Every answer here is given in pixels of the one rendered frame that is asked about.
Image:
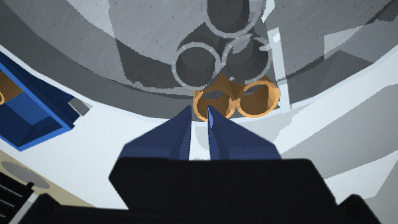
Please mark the bronze bushing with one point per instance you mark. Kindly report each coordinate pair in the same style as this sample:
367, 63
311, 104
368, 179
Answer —
259, 103
8, 89
225, 104

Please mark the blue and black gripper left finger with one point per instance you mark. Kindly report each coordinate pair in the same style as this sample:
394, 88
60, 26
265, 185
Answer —
170, 139

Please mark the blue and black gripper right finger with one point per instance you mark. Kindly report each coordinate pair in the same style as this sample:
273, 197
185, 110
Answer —
231, 141

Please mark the blue crate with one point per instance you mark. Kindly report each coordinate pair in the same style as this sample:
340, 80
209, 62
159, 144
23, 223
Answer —
23, 123

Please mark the grey metal ring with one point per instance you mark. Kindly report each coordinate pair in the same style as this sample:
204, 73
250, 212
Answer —
249, 15
255, 67
196, 79

